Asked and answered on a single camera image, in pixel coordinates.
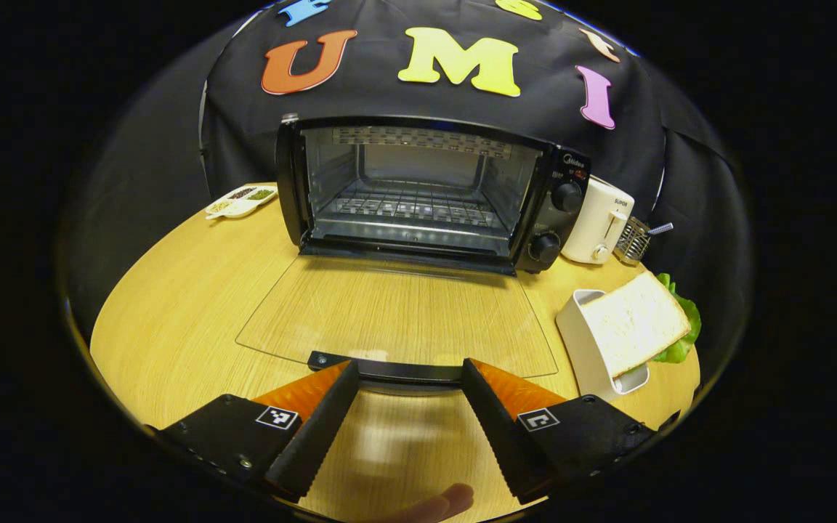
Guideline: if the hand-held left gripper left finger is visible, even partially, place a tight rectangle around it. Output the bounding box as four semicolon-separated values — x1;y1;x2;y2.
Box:
144;360;360;503

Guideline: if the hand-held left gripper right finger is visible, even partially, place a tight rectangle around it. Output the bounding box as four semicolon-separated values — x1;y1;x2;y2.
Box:
460;358;681;503

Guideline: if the bread and lettuce sandwich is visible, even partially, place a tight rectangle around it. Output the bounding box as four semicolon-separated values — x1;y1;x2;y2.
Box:
580;270;703;378

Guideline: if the black electric oven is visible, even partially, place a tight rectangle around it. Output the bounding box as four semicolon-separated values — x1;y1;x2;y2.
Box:
235;113;594;386

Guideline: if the white plastic sandwich holder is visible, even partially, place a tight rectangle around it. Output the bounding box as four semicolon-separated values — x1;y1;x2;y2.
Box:
555;289;650;402

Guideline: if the white toaster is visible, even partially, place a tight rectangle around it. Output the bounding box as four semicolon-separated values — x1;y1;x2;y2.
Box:
561;177;636;264

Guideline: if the white divided condiment dish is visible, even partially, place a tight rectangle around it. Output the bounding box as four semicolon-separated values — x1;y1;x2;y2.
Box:
205;184;279;220

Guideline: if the black backdrop cloth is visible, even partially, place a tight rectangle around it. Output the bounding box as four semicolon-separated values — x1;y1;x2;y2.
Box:
62;0;753;349

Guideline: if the metal wire basket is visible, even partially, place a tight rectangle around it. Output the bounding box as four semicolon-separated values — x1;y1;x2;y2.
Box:
615;216;652;264

